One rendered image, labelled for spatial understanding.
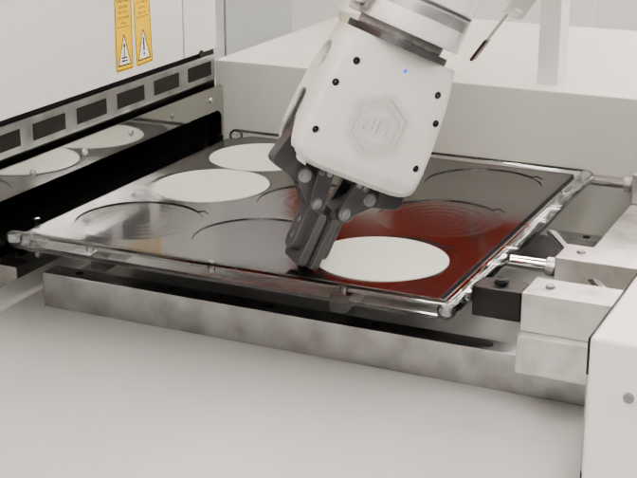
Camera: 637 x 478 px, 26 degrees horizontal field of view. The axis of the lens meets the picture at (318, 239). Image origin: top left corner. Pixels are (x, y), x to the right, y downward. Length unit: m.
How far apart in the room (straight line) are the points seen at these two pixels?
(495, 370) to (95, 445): 0.29
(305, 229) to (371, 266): 0.06
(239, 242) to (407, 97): 0.19
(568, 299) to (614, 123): 0.37
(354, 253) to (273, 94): 0.40
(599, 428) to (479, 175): 0.53
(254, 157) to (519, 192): 0.26
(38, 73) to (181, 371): 0.29
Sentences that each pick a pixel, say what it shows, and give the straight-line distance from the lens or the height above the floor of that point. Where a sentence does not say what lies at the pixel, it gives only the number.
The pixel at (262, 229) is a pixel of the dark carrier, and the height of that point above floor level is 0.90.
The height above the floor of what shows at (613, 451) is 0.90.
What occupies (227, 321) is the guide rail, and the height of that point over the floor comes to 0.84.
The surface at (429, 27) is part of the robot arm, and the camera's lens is 0.94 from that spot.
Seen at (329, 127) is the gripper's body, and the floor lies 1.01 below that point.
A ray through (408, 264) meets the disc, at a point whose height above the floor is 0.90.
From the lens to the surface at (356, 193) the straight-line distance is 0.98.
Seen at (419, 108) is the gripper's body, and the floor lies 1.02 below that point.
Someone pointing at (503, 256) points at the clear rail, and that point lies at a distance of 1.03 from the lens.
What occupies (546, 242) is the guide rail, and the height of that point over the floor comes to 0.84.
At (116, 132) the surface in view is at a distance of 1.25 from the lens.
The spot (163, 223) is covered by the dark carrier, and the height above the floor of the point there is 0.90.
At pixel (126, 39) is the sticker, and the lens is 1.27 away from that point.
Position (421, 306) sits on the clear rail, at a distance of 0.93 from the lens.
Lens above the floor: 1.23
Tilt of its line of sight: 18 degrees down
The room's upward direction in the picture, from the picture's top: straight up
